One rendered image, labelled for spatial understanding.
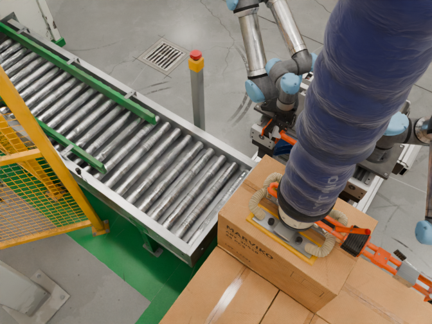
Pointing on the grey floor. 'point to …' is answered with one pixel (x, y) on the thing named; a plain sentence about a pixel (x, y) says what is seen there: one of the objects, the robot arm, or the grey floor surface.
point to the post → (197, 92)
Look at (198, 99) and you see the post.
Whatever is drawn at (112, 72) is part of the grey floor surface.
